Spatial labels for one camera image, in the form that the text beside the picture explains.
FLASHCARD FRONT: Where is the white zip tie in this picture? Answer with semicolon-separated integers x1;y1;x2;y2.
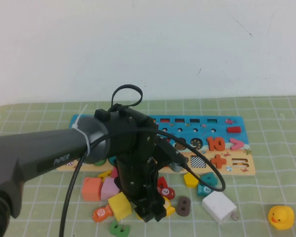
69;103;92;158

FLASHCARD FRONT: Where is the brown number eight piece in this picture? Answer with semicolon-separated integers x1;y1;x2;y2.
176;196;191;216

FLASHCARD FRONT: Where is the yellow pentagon block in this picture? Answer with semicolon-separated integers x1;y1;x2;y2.
183;172;200;188

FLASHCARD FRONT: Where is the long black cable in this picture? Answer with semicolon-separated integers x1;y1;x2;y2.
58;128;226;237

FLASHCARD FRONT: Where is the yellow cube block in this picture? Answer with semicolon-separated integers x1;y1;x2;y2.
108;192;133;222

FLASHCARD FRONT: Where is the black cable loop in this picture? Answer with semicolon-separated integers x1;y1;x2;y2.
111;84;144;110

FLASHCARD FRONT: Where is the orange fish piece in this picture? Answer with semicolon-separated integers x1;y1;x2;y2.
92;205;113;222

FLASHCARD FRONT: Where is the pink greater-than sign piece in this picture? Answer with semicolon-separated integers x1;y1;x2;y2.
229;138;244;151

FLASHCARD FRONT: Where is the red fish piece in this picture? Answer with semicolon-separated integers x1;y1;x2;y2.
160;187;176;200

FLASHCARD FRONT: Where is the yellow number piece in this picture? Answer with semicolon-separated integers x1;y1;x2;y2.
137;197;176;220
98;170;113;182

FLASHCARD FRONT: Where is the green number three piece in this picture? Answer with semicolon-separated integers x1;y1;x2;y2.
110;220;131;235

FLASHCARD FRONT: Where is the yellow rubber duck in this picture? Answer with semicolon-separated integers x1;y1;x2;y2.
268;205;295;231

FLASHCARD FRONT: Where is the orange number ten piece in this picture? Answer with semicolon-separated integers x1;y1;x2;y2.
206;137;225;151

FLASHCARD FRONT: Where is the orange plus sign piece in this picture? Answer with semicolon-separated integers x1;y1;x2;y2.
210;155;227;169

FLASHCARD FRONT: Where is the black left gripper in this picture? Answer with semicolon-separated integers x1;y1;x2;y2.
115;150;168;223

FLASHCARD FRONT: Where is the teal fish piece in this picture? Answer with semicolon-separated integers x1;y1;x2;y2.
196;184;214;197

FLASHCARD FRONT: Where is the red number piece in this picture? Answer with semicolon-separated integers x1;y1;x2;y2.
157;176;169;193

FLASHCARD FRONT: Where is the pink block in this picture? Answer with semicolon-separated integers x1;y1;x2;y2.
100;177;120;200

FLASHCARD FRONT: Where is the blue wooden puzzle board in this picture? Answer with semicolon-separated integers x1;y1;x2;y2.
56;115;257;176

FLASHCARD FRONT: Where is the white USB charger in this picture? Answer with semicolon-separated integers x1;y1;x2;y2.
201;191;239;225

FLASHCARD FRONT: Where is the teal number four piece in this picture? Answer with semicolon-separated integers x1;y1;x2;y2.
199;172;218;187

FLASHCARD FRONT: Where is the orange cube block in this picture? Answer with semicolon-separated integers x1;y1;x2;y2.
82;177;103;202

